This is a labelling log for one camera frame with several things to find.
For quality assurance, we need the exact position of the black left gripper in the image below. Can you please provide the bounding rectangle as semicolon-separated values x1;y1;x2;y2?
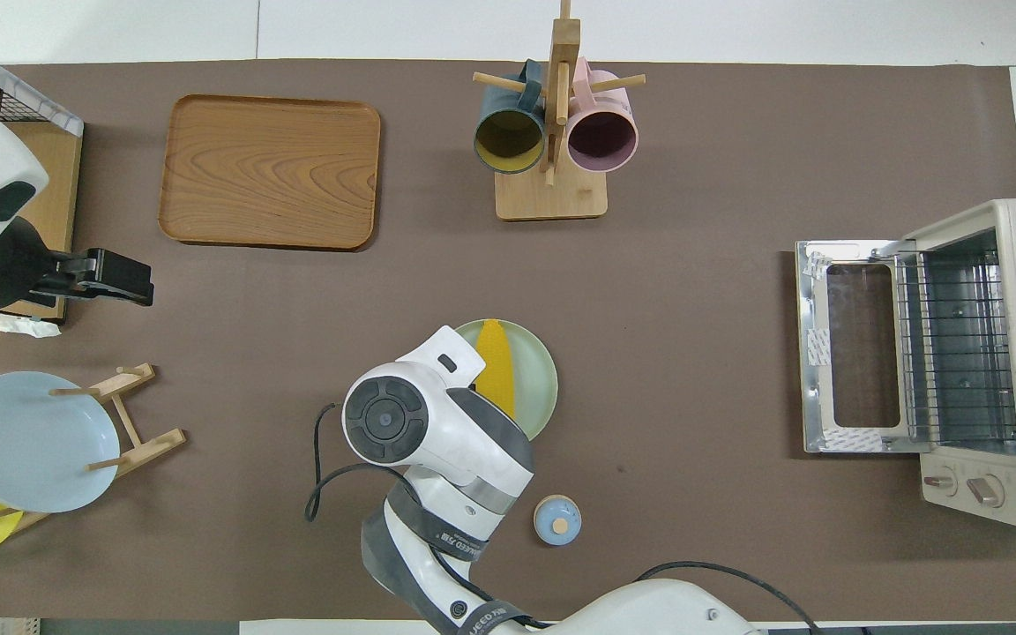
0;216;154;311

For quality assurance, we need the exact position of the pink mug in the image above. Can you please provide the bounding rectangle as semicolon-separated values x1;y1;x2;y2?
566;58;639;174

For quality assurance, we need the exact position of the wooden mug rack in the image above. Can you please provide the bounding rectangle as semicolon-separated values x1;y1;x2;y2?
473;0;647;221

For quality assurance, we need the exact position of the wooden tray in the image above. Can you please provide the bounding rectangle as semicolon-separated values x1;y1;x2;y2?
158;94;383;252

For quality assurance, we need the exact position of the light blue plate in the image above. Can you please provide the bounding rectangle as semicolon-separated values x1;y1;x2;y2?
0;371;121;514

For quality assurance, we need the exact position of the wire basket wooden shelf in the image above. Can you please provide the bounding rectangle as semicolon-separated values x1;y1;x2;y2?
0;35;86;339

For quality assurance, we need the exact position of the brown table mat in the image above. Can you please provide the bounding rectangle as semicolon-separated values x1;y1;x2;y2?
0;60;1016;623

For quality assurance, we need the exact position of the dark blue mug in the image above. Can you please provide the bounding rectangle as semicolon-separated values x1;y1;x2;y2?
473;60;549;176

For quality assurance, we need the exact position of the wooden plate rack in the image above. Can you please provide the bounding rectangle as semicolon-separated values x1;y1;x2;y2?
0;362;187;534

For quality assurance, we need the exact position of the yellow corn cob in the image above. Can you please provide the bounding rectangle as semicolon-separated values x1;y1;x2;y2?
471;319;518;421

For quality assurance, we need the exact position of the pale green plate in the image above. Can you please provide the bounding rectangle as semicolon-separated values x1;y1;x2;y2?
453;318;558;440

